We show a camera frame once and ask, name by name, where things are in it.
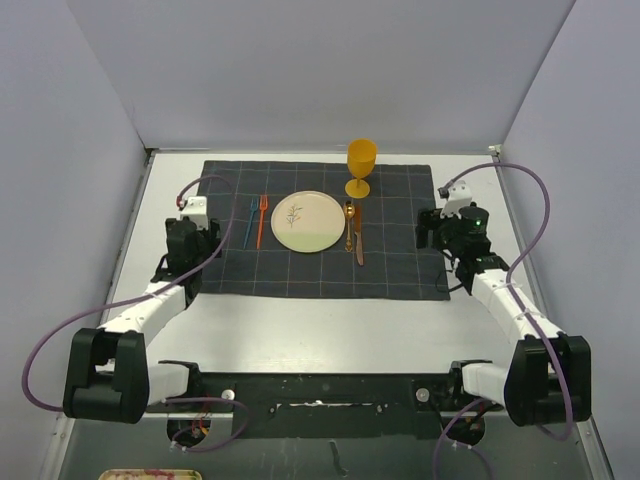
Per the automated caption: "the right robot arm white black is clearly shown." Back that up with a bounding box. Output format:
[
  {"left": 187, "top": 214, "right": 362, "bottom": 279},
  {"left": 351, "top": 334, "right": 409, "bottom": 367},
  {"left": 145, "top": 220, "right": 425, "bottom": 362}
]
[{"left": 415, "top": 204, "right": 592, "bottom": 426}]

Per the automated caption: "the purple cable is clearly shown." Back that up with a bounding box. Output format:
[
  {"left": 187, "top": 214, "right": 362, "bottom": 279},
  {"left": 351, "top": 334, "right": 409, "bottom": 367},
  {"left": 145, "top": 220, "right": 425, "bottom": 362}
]
[
  {"left": 432, "top": 162, "right": 575, "bottom": 480},
  {"left": 20, "top": 174, "right": 251, "bottom": 454}
]

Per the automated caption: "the orange plastic fork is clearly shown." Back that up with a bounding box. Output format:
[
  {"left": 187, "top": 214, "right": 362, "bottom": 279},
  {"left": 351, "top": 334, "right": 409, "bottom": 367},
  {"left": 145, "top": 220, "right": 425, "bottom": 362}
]
[{"left": 256, "top": 194, "right": 269, "bottom": 250}]

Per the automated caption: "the orange plastic cup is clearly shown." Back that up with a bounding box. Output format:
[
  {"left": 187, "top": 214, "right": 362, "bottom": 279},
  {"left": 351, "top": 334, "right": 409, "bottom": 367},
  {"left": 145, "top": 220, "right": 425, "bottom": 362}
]
[{"left": 345, "top": 138, "right": 377, "bottom": 199}]

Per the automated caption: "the gold metal spoon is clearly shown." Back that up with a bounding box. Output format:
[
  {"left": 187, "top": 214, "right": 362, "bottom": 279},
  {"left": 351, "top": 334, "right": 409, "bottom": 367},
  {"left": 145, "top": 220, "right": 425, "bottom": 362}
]
[{"left": 343, "top": 201, "right": 356, "bottom": 252}]

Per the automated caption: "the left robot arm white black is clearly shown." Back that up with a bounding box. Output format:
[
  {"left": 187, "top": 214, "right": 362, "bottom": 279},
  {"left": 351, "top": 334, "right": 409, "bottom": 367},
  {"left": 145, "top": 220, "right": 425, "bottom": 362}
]
[{"left": 63, "top": 216, "right": 222, "bottom": 424}]

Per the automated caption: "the copper metal knife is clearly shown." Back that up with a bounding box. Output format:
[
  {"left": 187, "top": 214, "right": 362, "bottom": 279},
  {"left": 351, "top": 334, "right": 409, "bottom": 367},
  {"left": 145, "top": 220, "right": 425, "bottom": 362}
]
[{"left": 354, "top": 205, "right": 364, "bottom": 267}]

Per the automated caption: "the beige plate with plant motif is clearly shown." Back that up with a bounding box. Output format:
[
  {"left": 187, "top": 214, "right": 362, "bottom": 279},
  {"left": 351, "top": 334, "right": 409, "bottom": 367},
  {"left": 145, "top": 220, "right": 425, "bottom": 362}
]
[{"left": 270, "top": 191, "right": 345, "bottom": 254}]

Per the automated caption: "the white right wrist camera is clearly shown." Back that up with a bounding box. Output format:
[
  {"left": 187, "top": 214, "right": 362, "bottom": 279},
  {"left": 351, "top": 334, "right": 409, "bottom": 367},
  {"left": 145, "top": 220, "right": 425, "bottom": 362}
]
[{"left": 438, "top": 180, "right": 472, "bottom": 219}]

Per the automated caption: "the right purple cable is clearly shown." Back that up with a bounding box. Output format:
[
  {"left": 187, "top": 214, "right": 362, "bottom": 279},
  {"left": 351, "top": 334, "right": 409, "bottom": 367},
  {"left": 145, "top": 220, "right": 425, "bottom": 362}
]
[{"left": 432, "top": 162, "right": 575, "bottom": 480}]

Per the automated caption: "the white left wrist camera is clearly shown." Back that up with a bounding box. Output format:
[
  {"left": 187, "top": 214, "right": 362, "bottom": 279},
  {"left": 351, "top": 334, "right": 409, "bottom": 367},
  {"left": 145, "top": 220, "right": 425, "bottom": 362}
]
[{"left": 177, "top": 196, "right": 209, "bottom": 230}]

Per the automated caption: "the floral tray edge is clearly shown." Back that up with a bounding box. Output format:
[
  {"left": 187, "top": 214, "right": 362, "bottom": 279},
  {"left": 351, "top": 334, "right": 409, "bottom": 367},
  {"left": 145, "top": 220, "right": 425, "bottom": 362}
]
[{"left": 98, "top": 468, "right": 203, "bottom": 480}]

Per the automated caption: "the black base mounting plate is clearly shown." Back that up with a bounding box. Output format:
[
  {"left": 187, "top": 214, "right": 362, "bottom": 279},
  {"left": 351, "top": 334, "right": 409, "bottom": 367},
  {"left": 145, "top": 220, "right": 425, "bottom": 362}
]
[{"left": 147, "top": 373, "right": 473, "bottom": 443}]

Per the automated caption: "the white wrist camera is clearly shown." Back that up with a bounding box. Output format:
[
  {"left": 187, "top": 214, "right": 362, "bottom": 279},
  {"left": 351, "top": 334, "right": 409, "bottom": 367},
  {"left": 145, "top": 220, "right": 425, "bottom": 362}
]
[
  {"left": 438, "top": 180, "right": 472, "bottom": 219},
  {"left": 177, "top": 196, "right": 209, "bottom": 230}
]

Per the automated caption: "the dark grey checked cloth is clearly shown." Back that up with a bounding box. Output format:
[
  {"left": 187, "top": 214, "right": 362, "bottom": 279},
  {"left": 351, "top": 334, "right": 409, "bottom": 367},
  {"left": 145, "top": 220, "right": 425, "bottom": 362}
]
[{"left": 198, "top": 160, "right": 450, "bottom": 301}]

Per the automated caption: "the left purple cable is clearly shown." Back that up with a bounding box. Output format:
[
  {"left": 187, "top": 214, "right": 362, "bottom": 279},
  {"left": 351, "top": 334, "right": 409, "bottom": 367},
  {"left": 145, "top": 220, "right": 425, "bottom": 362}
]
[{"left": 20, "top": 174, "right": 251, "bottom": 454}]

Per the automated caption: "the blue plastic fork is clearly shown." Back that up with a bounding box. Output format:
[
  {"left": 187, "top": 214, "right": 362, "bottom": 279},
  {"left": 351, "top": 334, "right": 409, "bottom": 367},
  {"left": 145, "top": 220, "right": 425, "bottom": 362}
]
[{"left": 243, "top": 196, "right": 260, "bottom": 249}]

